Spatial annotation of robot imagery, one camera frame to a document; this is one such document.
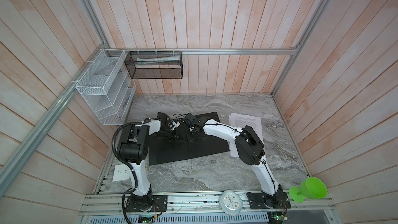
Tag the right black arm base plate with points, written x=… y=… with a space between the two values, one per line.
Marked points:
x=258 y=200

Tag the white wire mesh shelf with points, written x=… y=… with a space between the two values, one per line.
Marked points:
x=107 y=88

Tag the aluminium front rail frame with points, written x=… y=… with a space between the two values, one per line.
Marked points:
x=204 y=208

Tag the white printed paper stack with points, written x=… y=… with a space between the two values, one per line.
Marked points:
x=240 y=121

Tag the blue black file folder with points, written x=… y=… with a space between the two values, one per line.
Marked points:
x=161 y=151

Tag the black mesh wall basket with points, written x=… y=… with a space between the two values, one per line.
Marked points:
x=154 y=64

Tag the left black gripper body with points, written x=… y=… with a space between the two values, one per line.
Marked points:
x=170 y=135

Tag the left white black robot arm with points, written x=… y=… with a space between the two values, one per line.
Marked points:
x=130 y=145

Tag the white wall socket plate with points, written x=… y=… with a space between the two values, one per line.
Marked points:
x=121 y=173

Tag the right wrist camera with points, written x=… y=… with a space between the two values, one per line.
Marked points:
x=190 y=118

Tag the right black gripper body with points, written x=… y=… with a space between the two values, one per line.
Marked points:
x=192 y=136

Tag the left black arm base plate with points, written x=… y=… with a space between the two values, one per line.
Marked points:
x=155 y=203

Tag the white round clock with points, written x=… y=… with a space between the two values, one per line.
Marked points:
x=231 y=203

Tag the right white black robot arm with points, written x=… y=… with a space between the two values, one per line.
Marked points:
x=250 y=150

